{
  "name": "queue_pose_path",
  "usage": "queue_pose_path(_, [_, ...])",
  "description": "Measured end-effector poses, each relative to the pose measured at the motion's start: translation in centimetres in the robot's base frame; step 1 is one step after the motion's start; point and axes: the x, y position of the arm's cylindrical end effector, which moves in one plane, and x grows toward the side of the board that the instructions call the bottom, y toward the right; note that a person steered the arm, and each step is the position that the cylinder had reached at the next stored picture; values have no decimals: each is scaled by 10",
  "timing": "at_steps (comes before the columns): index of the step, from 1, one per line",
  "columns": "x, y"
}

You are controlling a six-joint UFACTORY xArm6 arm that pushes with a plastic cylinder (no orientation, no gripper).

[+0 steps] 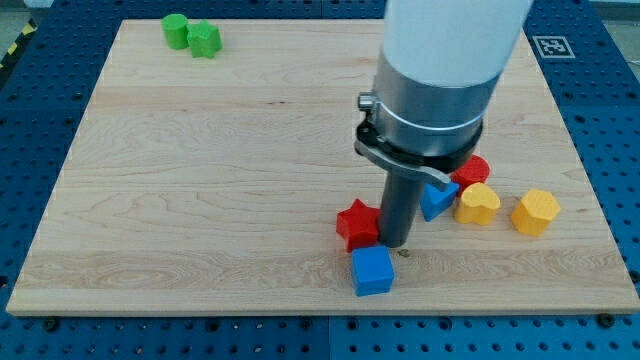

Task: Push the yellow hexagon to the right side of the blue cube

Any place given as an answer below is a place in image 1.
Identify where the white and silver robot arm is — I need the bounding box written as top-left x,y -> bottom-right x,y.
355,0 -> 532,189

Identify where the blue cube block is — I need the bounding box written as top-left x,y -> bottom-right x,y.
351,246 -> 395,297

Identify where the yellow hexagon block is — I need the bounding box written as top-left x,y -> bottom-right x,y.
510,188 -> 561,237

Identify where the red star block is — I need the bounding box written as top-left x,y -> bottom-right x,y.
336,198 -> 380,253

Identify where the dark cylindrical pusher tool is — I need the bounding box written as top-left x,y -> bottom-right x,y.
377,172 -> 425,248

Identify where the wooden board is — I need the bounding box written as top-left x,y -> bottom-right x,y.
7,20 -> 639,316

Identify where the blue triangle block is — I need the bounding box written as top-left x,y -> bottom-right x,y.
420,182 -> 459,222

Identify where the red cylinder block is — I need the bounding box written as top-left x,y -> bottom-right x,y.
450,155 -> 491,197

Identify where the yellow heart block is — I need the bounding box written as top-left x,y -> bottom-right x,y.
454,182 -> 501,226

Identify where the green star block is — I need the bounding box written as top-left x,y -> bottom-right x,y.
187,20 -> 223,59

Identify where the green cylinder block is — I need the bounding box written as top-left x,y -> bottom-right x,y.
160,13 -> 189,50

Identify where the fiducial marker tag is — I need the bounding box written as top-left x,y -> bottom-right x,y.
532,35 -> 575,59

